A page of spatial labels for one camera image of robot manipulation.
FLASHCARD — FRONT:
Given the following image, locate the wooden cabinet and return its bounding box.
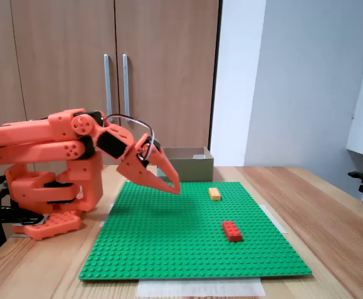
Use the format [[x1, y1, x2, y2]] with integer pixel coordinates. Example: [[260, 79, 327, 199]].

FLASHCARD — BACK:
[[0, 0, 223, 200]]

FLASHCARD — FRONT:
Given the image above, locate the black table clamp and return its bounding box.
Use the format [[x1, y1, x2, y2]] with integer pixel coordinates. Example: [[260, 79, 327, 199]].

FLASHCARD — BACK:
[[0, 186, 46, 263]]

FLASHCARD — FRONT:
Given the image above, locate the yellow lego block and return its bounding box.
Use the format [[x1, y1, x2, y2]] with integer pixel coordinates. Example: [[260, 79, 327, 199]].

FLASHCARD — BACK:
[[208, 187, 223, 202]]

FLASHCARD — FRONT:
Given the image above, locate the green lego baseplate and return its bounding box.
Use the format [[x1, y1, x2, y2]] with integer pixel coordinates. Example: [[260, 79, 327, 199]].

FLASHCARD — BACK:
[[78, 181, 313, 282]]

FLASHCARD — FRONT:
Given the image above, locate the red lego block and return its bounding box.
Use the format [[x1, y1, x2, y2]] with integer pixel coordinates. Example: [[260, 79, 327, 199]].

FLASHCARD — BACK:
[[221, 221, 244, 243]]

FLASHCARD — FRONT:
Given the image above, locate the metal cabinet handle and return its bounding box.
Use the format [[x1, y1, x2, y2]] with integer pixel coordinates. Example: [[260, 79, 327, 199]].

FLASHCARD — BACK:
[[103, 54, 114, 118], [122, 54, 132, 118]]

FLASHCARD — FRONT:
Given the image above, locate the cardboard box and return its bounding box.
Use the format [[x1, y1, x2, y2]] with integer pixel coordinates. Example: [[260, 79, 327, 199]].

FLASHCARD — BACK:
[[156, 146, 215, 183]]

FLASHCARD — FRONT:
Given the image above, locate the masking tape strip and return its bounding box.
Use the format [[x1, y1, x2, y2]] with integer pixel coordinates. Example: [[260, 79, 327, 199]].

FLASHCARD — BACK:
[[99, 204, 115, 229], [263, 204, 289, 235], [137, 277, 266, 298]]

